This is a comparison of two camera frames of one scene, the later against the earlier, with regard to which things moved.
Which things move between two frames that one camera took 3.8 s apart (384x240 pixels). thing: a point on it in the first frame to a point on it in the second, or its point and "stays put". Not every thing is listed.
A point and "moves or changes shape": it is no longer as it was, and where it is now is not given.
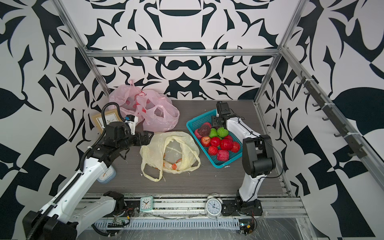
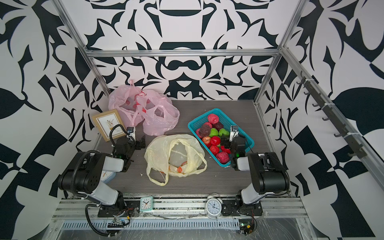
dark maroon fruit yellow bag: [204, 130] stays put
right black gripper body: [215, 120] to [228, 145]
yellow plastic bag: [173, 152] moves or changes shape
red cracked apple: [212, 150] stays put
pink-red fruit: [222, 155] stays put
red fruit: [215, 141] stays put
